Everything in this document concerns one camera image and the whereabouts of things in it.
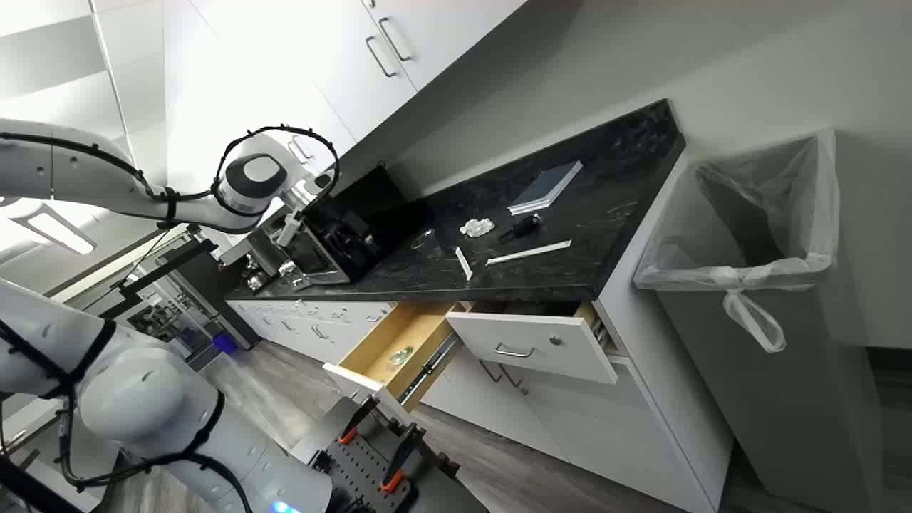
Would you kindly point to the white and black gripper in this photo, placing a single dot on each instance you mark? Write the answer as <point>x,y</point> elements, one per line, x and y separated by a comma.
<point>303,198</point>

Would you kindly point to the small black object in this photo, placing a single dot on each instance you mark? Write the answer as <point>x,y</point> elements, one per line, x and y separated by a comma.
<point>527,222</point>

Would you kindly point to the silver toaster oven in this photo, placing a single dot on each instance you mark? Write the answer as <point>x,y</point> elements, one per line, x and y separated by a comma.
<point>309,258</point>

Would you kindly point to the dark equipment rack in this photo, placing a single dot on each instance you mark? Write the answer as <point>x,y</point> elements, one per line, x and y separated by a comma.
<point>186,302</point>

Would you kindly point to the short white stick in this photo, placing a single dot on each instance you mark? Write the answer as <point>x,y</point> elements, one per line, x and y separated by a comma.
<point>463,263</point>

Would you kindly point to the open wooden drawer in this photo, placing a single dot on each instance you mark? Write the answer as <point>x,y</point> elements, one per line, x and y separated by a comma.
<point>401,344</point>

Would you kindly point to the small item inside drawer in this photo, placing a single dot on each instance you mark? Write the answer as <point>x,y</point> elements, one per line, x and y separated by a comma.
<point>401,357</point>

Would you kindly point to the long white stick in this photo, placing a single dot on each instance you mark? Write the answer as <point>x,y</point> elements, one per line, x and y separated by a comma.
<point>529,250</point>

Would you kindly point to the black clamp with orange grip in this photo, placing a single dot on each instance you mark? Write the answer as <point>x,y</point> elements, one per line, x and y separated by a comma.
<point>401,464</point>
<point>356,429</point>

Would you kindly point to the blue flat book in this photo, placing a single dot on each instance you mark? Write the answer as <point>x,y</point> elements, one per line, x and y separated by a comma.
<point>547,189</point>

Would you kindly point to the rectangular ceiling light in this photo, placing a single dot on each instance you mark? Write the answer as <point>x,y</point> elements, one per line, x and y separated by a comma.
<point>56,232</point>

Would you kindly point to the open white drawer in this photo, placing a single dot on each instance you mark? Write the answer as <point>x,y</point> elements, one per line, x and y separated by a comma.
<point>532,344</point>

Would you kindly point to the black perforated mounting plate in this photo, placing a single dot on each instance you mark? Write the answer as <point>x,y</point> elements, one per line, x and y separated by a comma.
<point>360,473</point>

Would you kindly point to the white base cabinet unit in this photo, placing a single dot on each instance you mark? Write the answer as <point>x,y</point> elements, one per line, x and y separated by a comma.
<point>658,416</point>

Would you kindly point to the clear plastic trash bag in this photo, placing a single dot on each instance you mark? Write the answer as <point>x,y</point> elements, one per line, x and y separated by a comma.
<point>807,189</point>

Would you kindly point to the grey trash bin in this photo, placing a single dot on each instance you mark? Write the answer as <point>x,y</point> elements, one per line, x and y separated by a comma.
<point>789,409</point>

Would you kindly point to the white wall cabinets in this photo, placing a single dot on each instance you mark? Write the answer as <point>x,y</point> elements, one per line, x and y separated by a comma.
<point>286,65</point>

